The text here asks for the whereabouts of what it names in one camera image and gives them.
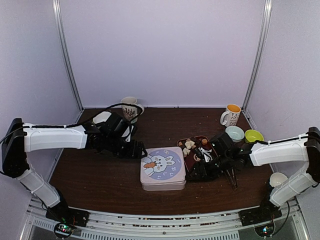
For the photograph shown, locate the front aluminium rail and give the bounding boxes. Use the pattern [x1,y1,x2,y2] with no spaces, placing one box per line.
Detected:
[24,197,306,240]

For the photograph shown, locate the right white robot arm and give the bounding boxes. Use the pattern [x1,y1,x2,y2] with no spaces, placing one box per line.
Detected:
[186,127,320,221]

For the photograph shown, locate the white compartment tin box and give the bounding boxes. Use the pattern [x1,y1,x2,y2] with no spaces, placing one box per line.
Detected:
[140,175,186,191]

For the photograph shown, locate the light blue bowl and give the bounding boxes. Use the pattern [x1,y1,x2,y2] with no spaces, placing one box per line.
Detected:
[225,125,245,143]

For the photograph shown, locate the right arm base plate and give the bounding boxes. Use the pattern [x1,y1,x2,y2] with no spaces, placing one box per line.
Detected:
[238,206,282,227]

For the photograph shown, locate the coral pattern mug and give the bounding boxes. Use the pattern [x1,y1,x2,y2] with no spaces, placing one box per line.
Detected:
[120,96,145,124]

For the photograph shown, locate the lime green bowl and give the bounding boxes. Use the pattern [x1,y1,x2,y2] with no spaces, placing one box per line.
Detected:
[244,129,264,144]

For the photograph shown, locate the dark red chocolate tray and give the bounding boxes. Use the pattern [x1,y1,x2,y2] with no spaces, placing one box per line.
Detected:
[177,135,218,182]

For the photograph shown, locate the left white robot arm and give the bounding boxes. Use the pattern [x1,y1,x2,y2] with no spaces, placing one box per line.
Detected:
[0,116,147,222]

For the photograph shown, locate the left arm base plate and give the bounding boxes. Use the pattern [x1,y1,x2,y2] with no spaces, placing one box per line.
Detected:
[45,207,90,227]

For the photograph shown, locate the white cup near base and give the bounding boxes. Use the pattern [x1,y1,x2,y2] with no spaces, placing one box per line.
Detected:
[268,172,289,188]

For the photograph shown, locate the left aluminium frame post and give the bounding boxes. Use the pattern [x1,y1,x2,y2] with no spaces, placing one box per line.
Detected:
[52,0,84,112]

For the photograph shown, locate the right aluminium frame post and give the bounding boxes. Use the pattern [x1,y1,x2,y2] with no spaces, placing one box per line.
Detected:
[242,0,273,113]

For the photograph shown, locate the aluminium frame post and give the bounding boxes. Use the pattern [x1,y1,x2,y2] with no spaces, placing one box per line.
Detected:
[242,0,273,113]
[52,0,84,112]

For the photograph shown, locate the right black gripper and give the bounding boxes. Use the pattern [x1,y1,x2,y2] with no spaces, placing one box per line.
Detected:
[185,153,233,181]

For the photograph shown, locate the metal tongs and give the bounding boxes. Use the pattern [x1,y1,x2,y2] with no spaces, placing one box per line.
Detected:
[224,166,238,191]

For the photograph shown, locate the orange interior mug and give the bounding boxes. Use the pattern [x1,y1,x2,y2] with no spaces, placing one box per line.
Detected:
[220,103,241,127]

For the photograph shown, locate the white bowl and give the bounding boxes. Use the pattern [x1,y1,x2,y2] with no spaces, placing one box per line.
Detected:
[92,111,112,125]

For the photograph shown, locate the metal tin lid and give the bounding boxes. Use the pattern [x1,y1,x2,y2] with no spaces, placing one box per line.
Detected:
[140,146,186,185]

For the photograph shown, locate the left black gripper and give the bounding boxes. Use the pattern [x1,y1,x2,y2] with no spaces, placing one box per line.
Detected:
[105,134,148,160]

